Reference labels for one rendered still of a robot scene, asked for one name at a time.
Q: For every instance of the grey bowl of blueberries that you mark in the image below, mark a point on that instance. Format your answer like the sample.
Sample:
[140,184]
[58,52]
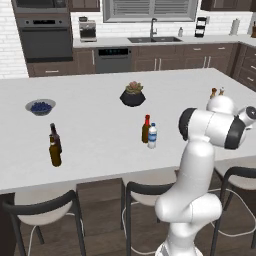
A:
[40,107]

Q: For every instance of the orange plastic bottle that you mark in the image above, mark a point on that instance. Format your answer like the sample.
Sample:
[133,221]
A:
[213,92]

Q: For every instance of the built-in microwave oven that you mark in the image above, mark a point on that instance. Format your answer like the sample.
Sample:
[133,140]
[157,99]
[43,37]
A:
[40,5]

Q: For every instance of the window with grey blinds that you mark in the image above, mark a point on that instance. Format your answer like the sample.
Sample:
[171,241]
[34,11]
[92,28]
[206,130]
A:
[150,10]

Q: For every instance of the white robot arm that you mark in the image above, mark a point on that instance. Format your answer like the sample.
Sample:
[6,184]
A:
[196,173]

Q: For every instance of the clear plastic water bottle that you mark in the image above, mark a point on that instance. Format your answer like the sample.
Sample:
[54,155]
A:
[152,136]

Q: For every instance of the brown knife block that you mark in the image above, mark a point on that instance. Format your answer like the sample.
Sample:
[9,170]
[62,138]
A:
[254,30]

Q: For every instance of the black stool with white seat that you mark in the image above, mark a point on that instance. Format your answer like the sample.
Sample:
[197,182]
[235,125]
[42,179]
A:
[146,193]
[43,210]
[238,180]

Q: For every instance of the white paper towel roll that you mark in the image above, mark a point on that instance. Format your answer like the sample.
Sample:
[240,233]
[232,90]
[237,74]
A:
[234,27]

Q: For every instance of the dark brown glass bottle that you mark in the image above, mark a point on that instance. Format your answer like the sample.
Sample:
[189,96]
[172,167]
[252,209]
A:
[55,135]

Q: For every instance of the silver coffee machine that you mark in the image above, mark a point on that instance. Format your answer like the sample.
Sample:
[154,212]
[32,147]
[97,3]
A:
[88,31]

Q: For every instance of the dark kitchen sink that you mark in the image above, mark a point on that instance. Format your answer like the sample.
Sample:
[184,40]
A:
[155,39]

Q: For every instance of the brown wall cupboard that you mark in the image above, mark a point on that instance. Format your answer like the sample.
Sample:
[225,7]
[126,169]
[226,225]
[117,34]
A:
[226,4]
[84,5]

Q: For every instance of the dark grey dishwasher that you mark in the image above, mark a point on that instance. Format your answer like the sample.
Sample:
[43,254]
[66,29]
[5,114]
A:
[112,61]

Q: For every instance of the built-in black oven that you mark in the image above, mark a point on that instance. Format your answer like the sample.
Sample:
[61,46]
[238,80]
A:
[45,41]

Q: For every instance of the succulent in black pot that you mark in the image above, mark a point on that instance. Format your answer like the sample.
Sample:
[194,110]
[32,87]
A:
[132,97]

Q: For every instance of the brown glass bottle red cap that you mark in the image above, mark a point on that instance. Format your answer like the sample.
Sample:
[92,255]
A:
[145,131]

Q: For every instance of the grey soap bottle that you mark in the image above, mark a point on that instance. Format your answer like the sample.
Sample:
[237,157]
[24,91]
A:
[180,32]

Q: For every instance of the brown side cupboard run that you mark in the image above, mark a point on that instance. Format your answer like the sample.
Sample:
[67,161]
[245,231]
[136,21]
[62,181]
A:
[247,66]

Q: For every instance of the amber glass bottle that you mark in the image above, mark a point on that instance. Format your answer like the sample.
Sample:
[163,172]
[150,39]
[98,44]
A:
[55,156]

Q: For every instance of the dark sink tap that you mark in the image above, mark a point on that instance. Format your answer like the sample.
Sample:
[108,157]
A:
[152,28]

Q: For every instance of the brown base cupboard run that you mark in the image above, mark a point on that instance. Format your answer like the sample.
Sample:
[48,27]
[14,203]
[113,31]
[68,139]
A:
[173,58]

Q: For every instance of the pale plastic bottle brown cap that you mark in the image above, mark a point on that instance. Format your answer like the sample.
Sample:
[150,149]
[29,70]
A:
[221,90]

